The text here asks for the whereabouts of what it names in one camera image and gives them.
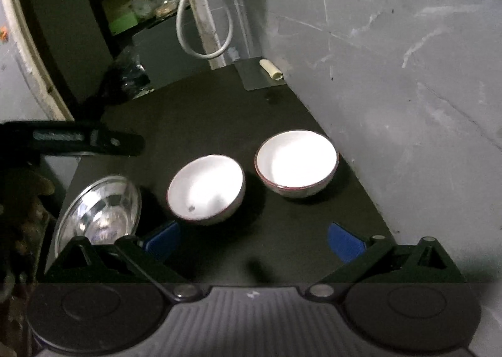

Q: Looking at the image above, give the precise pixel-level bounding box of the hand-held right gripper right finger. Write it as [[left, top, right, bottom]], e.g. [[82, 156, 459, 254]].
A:
[[306, 221, 467, 300]]

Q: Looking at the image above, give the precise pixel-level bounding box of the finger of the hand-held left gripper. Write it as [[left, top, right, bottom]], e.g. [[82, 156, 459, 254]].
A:
[[0, 120, 146, 157]]

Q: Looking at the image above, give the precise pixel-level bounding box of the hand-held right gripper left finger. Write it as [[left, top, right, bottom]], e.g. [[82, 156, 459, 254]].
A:
[[45, 221, 205, 300]]

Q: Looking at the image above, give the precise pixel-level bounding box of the steel bowl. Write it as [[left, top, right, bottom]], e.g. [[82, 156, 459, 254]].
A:
[[53, 174, 142, 261]]

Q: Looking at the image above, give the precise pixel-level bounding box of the white ceramic bowl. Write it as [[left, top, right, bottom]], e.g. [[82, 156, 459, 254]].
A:
[[254, 130, 340, 200], [166, 155, 246, 226]]

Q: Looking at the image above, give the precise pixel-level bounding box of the person's left hand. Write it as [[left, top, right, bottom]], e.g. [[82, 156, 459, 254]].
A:
[[0, 167, 56, 296]]

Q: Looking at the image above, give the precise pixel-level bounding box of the black plastic bag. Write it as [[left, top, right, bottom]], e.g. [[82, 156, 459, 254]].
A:
[[100, 55, 153, 101]]

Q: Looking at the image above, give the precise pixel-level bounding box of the grey cabinet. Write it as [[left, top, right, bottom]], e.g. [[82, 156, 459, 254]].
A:
[[131, 14, 214, 91]]

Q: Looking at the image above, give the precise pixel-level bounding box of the green box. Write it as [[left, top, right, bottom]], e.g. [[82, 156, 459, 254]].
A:
[[108, 10, 138, 36]]

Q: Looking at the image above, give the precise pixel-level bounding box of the pile of clear plastic bags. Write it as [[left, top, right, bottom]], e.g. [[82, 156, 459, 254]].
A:
[[129, 0, 185, 20]]

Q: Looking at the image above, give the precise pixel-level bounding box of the white hose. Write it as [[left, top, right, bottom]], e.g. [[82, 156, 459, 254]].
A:
[[176, 0, 235, 60]]

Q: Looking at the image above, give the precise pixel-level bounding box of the cleaver with white handle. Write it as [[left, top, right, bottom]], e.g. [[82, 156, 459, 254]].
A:
[[234, 58, 287, 92]]

